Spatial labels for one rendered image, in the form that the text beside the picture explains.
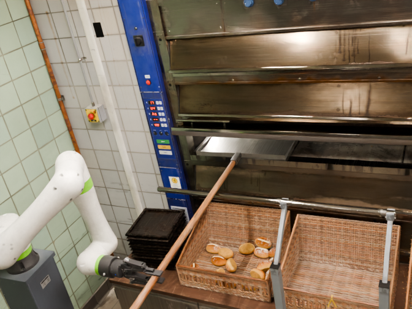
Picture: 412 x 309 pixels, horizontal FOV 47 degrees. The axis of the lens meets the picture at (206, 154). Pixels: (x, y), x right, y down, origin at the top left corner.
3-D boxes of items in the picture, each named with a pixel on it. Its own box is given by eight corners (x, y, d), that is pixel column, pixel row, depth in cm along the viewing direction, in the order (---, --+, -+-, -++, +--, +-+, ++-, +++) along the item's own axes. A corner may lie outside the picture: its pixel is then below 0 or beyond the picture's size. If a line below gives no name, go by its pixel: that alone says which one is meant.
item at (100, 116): (95, 118, 304) (91, 103, 299) (107, 118, 299) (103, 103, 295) (87, 122, 298) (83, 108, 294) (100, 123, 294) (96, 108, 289)
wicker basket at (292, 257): (300, 249, 282) (296, 212, 270) (401, 265, 257) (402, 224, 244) (276, 309, 244) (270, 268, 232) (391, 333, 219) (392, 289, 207)
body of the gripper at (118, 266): (118, 254, 203) (135, 257, 199) (122, 269, 207) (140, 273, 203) (107, 265, 197) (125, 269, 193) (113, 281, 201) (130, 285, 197)
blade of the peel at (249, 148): (285, 159, 260) (285, 155, 258) (196, 155, 283) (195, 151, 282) (300, 129, 287) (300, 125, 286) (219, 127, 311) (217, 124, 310)
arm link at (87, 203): (62, 196, 202) (82, 197, 197) (78, 181, 211) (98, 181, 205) (93, 259, 219) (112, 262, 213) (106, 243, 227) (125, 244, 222)
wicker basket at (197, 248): (211, 235, 310) (205, 200, 298) (295, 246, 286) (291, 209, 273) (178, 286, 272) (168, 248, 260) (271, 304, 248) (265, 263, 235)
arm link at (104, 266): (100, 282, 202) (94, 265, 198) (115, 264, 212) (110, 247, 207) (111, 284, 200) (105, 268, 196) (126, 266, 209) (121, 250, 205)
